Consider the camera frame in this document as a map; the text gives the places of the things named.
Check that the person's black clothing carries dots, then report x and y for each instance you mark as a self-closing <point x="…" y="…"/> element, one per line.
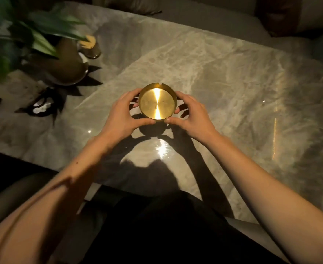
<point x="175" y="230"/>

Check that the round brown plant pot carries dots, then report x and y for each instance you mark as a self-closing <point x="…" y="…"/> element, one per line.
<point x="63" y="64"/>

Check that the person's right forearm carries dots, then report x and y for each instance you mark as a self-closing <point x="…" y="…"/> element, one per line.
<point x="271" y="200"/>

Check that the person's left forearm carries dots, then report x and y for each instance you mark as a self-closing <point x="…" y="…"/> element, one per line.
<point x="40" y="200"/>

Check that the person's right hand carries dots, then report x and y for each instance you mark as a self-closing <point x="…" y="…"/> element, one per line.
<point x="195" y="120"/>

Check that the grey sofa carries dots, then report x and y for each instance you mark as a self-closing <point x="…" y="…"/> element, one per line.
<point x="246" y="21"/>

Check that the green leafy plant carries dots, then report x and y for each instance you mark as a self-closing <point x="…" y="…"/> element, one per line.
<point x="21" y="32"/>

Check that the small jar with cork lid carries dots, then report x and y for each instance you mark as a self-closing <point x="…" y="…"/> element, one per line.
<point x="90" y="47"/>

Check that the person's right thumb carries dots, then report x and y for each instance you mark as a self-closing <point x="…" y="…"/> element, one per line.
<point x="175" y="121"/>

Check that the person's left hand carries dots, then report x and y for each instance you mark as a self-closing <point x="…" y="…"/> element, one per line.
<point x="118" y="119"/>

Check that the round brass ashtray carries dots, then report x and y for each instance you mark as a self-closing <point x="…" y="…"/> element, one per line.
<point x="157" y="101"/>

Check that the person's left thumb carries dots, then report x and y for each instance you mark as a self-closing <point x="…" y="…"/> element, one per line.
<point x="142" y="122"/>

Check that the brown cushion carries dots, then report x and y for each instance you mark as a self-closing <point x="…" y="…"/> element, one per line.
<point x="278" y="15"/>

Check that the grey cushion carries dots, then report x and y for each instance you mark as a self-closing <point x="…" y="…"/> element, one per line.
<point x="131" y="4"/>

